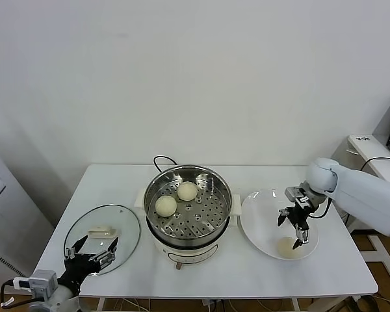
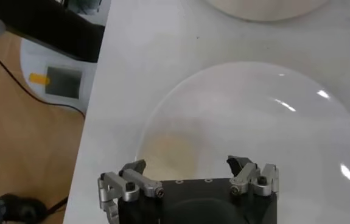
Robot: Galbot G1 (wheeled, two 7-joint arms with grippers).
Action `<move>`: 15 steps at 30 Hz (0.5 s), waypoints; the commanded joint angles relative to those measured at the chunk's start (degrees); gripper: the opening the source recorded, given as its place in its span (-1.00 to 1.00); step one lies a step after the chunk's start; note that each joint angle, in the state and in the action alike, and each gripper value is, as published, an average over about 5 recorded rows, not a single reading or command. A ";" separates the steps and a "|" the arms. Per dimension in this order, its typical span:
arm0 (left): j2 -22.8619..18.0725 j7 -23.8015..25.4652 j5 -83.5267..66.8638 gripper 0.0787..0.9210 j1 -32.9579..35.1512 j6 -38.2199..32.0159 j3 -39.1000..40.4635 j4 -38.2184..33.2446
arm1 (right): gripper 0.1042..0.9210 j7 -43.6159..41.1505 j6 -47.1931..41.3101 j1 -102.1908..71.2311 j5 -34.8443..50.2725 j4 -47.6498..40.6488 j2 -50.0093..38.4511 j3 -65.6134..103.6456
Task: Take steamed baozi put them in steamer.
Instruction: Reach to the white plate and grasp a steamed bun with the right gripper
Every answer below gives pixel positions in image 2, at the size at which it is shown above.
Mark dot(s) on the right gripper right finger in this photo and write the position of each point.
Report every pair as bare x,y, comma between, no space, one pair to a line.
247,178

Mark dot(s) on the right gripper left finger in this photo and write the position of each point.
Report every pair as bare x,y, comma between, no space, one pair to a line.
126,182

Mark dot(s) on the white round plate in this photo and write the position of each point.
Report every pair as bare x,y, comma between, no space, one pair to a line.
254,128

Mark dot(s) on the black caster wheel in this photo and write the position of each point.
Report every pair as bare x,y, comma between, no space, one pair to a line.
19,210

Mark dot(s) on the white electric cooker base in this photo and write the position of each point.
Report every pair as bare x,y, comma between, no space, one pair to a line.
266,9

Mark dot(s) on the black device on floor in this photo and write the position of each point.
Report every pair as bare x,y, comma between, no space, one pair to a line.
47,27

